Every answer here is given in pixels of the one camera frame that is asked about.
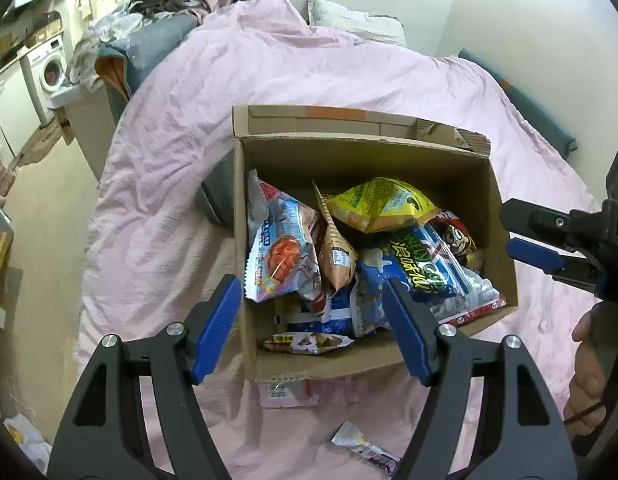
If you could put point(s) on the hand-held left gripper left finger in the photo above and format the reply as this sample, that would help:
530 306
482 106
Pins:
216 325

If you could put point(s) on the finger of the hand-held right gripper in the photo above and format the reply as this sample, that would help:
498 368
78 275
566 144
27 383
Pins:
544 222
534 255

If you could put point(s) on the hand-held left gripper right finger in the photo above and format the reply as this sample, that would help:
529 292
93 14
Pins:
409 330

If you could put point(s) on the red snack packet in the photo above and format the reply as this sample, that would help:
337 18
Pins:
456 237

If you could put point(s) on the blue white crab snack packet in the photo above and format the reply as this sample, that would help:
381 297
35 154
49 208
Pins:
279 250

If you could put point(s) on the brown cardboard box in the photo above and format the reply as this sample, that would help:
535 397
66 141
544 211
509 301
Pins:
369 157

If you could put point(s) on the person's right hand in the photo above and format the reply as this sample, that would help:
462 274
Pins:
586 385

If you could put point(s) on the dark blue starry snack packet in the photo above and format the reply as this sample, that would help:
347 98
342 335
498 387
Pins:
369 280

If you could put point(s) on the green label blue snack packet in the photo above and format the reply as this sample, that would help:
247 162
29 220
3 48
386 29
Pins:
424 265

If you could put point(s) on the clear white snack packet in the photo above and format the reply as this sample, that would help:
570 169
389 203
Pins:
474 295

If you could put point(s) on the light blue white snack packet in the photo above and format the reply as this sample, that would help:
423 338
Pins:
334 310

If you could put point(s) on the brown chocolate snack packet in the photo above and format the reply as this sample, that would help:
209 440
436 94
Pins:
309 342

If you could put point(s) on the beige brown snack packet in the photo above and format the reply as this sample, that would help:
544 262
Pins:
339 260

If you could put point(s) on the pink snack packet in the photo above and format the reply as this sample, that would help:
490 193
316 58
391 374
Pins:
289 394

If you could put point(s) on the teal bed cushion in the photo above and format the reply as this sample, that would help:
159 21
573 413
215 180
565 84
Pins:
534 105

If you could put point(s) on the white purple snack packet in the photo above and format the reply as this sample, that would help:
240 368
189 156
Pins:
364 442

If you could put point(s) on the yellow snack packet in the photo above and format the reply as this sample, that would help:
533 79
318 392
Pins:
379 205

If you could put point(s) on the pink blanket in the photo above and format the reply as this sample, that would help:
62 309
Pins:
189 125

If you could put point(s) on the white plastic bag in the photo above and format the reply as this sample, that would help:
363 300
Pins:
26 437

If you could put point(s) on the flattened cardboard piece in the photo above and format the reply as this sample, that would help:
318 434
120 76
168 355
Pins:
41 142

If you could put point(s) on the grey white pillow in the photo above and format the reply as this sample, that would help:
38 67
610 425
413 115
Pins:
359 22

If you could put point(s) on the white cabinet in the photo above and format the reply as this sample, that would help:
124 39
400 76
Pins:
9 110

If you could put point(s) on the crumpled white plastic bags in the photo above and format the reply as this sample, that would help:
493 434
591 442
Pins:
104 45

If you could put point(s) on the white washing machine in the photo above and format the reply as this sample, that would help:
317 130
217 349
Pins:
46 70

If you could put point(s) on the small brown carton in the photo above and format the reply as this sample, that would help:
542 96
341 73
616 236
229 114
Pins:
44 30

